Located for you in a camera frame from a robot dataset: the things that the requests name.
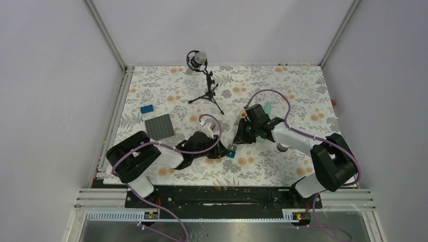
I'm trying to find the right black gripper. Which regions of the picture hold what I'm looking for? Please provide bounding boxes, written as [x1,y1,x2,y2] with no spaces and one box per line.
[233,118,259,145]

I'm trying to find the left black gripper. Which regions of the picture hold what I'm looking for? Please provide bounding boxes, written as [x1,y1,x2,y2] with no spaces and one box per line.
[192,135,230,159]

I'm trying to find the teal pill organizer box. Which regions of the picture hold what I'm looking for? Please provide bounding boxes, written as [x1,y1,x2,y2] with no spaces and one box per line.
[227,144,237,158]

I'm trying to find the white pill bottle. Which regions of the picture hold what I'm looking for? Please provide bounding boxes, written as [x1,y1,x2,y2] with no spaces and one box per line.
[277,143,290,153]

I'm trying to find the amber glass pill bottle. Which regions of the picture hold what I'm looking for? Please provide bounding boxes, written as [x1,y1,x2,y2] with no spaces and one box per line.
[239,111,247,118]

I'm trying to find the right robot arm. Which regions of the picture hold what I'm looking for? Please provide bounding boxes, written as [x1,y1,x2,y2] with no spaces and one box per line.
[233,104,359,208]

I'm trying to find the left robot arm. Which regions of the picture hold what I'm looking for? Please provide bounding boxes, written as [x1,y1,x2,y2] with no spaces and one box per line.
[106,131,230,207]

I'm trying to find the mint green tube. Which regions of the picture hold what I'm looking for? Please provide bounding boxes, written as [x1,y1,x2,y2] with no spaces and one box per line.
[255,102,273,145]

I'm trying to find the grey lego baseplate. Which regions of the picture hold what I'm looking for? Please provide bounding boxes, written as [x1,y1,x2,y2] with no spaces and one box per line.
[144,114,175,141]

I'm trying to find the floral table mat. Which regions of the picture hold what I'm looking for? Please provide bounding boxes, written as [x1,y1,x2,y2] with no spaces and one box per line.
[115,66,340,187]

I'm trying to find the blue lego brick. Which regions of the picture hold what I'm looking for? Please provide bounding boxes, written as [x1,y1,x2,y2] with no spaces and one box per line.
[140,105,154,114]

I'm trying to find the microphone on tripod stand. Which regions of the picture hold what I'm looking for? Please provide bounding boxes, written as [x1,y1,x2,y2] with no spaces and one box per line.
[186,50,225,115]

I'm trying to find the black base frame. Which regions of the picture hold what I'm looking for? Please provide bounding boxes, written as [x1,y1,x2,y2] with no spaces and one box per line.
[125,185,323,219]

